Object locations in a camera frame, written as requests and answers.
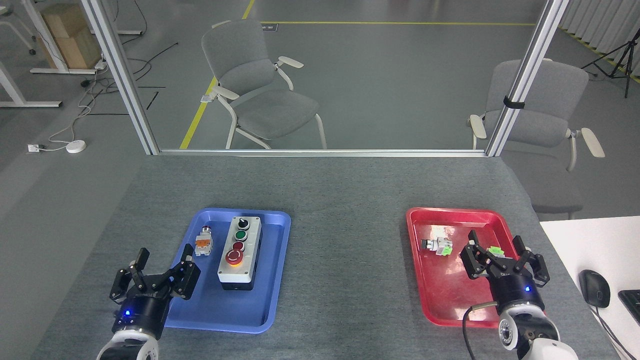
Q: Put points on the black keyboard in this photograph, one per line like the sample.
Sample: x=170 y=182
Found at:
x=631 y=302

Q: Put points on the grey control box with buttons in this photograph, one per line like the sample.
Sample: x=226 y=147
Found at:
x=250 y=262

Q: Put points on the white desk leg frame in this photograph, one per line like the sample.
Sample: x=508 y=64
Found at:
x=15 y=92
x=47 y=35

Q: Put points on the orange and white push button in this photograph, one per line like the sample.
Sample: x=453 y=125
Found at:
x=203 y=242

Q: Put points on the black tripod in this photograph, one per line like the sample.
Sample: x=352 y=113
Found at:
x=627 y=55

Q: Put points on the blue plastic tray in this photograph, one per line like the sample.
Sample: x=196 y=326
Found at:
x=270 y=260

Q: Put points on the green push button switch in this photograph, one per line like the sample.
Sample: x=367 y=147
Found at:
x=495 y=249

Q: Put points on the white side table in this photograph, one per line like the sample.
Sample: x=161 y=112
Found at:
x=600 y=240

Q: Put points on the white round floor device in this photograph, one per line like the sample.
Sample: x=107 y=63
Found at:
x=76 y=146

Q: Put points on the brown cardboard box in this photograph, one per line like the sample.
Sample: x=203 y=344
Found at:
x=75 y=45

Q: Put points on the silver aluminium post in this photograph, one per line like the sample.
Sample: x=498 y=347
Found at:
x=525 y=75
x=125 y=80

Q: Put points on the grey chair with white armrests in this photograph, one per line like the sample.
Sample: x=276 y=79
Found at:
x=250 y=75
x=555 y=100

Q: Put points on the black-headed white switch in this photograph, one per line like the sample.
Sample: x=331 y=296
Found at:
x=440 y=245

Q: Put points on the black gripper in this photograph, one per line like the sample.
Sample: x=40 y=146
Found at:
x=515 y=292
x=142 y=315

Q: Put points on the white pleated curtain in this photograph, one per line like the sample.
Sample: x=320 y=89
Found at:
x=600 y=25

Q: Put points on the black computer mouse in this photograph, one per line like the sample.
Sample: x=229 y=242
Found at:
x=595 y=287

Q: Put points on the white floor socket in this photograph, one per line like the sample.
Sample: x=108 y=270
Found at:
x=34 y=148

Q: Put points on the silver aluminium crossbar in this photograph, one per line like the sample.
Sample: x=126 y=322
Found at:
x=320 y=152

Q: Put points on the red plastic tray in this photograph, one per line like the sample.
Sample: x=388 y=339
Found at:
x=445 y=290

